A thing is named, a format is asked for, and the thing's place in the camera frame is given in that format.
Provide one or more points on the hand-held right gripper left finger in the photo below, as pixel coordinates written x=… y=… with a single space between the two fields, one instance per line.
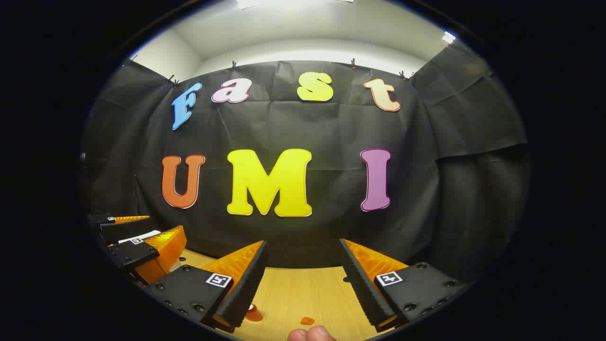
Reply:
x=248 y=289

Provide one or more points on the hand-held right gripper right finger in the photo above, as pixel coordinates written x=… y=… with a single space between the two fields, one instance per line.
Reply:
x=362 y=289

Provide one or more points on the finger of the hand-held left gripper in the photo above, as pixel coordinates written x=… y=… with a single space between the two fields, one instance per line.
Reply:
x=135 y=253
x=128 y=228

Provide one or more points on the red pop can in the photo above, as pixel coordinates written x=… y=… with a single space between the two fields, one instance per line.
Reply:
x=254 y=314

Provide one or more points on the orange paper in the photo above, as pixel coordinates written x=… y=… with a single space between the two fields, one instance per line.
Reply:
x=307 y=320

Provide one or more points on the wooden desktop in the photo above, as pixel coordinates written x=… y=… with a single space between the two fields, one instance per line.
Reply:
x=303 y=293

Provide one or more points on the black backdrop cloth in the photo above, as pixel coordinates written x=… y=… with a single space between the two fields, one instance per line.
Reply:
x=284 y=125

